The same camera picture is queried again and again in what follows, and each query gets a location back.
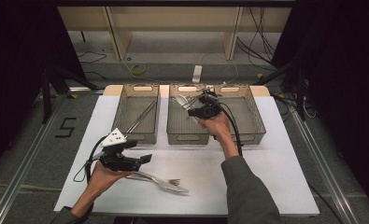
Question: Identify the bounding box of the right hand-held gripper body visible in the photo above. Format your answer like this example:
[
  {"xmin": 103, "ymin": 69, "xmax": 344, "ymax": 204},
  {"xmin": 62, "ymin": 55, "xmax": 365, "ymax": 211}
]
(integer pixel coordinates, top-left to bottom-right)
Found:
[{"xmin": 187, "ymin": 88, "xmax": 223, "ymax": 120}]

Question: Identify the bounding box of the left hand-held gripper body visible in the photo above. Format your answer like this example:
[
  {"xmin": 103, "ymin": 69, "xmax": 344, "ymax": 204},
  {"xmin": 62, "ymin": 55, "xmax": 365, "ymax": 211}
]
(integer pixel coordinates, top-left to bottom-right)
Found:
[{"xmin": 99, "ymin": 128, "xmax": 143, "ymax": 173}]

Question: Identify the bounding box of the white spoon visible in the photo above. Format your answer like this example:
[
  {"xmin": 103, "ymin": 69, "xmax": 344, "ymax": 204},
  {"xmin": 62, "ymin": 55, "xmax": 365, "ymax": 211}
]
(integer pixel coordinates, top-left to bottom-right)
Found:
[{"xmin": 175, "ymin": 93, "xmax": 192, "ymax": 108}]

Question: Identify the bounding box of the translucent grey plastic basket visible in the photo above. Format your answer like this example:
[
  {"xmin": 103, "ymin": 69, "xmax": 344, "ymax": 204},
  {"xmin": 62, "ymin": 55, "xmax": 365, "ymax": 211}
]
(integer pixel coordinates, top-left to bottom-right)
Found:
[
  {"xmin": 110, "ymin": 83, "xmax": 161, "ymax": 145},
  {"xmin": 213, "ymin": 83, "xmax": 267, "ymax": 147},
  {"xmin": 166, "ymin": 83, "xmax": 211, "ymax": 146}
]

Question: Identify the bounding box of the silver fork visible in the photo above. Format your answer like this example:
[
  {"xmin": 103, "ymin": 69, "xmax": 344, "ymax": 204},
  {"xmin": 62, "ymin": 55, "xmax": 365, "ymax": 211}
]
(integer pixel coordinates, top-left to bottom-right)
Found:
[{"xmin": 125, "ymin": 175, "xmax": 190, "ymax": 194}]

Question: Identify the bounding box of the person's right hand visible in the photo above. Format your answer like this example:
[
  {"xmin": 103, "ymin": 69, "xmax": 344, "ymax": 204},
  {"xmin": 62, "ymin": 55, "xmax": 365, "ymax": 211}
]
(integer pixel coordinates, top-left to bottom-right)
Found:
[{"xmin": 198, "ymin": 112, "xmax": 236, "ymax": 147}]

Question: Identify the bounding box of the person's left hand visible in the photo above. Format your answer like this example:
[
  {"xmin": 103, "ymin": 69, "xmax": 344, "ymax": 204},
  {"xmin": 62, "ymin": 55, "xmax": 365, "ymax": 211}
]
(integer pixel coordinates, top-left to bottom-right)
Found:
[{"xmin": 86, "ymin": 161, "xmax": 134, "ymax": 200}]

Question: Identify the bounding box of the white power strip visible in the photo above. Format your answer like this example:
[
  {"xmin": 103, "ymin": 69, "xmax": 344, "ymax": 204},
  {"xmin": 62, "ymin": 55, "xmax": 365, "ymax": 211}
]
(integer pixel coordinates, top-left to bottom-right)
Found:
[{"xmin": 192, "ymin": 64, "xmax": 203, "ymax": 84}]

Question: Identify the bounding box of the white table sheet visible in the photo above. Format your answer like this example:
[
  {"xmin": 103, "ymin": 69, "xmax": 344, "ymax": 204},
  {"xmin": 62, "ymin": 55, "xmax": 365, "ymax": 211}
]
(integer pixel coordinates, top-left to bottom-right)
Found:
[{"xmin": 53, "ymin": 94, "xmax": 320, "ymax": 217}]

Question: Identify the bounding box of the light wooden shelf unit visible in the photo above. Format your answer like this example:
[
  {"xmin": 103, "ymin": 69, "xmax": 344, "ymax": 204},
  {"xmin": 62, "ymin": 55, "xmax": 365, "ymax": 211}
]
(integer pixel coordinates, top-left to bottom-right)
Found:
[{"xmin": 58, "ymin": 7, "xmax": 292, "ymax": 62}]

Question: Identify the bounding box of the black metal stand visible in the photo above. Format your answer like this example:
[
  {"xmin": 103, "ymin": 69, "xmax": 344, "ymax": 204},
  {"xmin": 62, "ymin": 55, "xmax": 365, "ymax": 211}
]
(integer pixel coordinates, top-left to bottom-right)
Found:
[
  {"xmin": 40, "ymin": 66, "xmax": 101, "ymax": 125},
  {"xmin": 253, "ymin": 59, "xmax": 307, "ymax": 121}
]

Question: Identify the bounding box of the black curtain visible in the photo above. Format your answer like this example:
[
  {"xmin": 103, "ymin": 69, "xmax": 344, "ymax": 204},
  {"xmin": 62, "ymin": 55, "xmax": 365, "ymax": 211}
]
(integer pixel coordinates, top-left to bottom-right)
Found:
[
  {"xmin": 0, "ymin": 0, "xmax": 87, "ymax": 175},
  {"xmin": 272, "ymin": 0, "xmax": 369, "ymax": 216}
]

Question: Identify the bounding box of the left hand-held gripper cable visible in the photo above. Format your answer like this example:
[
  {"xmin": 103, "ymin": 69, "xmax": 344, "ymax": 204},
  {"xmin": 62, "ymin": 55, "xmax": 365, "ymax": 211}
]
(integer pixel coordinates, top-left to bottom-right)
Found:
[{"xmin": 73, "ymin": 135, "xmax": 109, "ymax": 184}]

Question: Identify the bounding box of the hand-held gripper cable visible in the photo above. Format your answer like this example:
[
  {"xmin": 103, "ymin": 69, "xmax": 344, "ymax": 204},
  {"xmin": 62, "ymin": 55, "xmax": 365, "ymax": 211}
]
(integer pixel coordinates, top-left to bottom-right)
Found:
[
  {"xmin": 214, "ymin": 98, "xmax": 245, "ymax": 158},
  {"xmin": 73, "ymin": 135, "xmax": 109, "ymax": 184}
]

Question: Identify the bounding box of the right hand-held gripper cable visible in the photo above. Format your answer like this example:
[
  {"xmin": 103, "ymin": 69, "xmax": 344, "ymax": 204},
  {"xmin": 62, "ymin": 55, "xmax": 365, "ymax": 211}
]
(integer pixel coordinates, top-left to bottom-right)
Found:
[{"xmin": 214, "ymin": 98, "xmax": 245, "ymax": 158}]

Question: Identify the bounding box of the white power cable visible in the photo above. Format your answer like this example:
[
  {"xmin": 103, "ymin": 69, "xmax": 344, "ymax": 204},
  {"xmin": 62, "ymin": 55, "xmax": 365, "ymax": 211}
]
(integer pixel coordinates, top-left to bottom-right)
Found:
[{"xmin": 199, "ymin": 50, "xmax": 240, "ymax": 85}]

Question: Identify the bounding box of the yellow cable coil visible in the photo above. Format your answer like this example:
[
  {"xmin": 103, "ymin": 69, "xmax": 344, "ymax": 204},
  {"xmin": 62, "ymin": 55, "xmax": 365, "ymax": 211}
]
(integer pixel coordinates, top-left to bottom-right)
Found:
[{"xmin": 130, "ymin": 63, "xmax": 148, "ymax": 77}]

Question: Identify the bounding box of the bundle of black cables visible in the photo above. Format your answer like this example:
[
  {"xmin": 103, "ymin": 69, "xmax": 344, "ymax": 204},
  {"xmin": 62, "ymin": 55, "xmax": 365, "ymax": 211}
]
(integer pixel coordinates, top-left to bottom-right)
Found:
[{"xmin": 236, "ymin": 7, "xmax": 278, "ymax": 68}]

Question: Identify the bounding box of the thin black floor cable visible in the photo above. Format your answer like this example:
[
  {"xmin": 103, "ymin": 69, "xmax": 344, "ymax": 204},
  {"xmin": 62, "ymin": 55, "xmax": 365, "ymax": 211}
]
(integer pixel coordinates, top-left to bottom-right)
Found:
[{"xmin": 78, "ymin": 50, "xmax": 107, "ymax": 64}]

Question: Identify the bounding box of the aluminium floor rail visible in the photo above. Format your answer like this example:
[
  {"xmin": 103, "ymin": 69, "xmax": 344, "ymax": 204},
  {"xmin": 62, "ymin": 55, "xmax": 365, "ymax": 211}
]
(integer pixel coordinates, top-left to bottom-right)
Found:
[
  {"xmin": 289, "ymin": 108, "xmax": 361, "ymax": 224},
  {"xmin": 0, "ymin": 92, "xmax": 68, "ymax": 224}
]

